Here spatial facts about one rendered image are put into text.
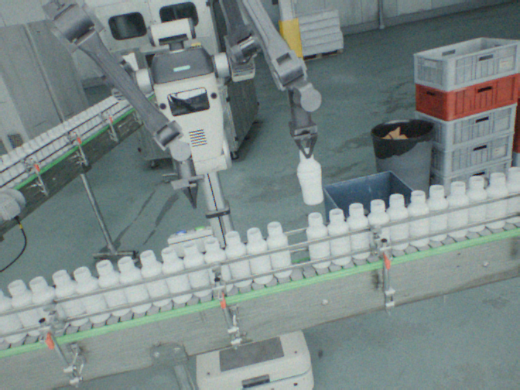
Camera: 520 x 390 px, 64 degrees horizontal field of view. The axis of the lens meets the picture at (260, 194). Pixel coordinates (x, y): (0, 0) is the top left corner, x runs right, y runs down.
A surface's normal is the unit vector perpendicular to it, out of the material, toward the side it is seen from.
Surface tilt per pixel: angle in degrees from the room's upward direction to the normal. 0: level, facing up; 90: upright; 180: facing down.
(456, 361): 0
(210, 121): 90
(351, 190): 90
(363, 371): 0
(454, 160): 90
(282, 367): 31
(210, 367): 0
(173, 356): 90
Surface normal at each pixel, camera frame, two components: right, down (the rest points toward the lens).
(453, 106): 0.26, 0.39
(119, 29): -0.16, 0.47
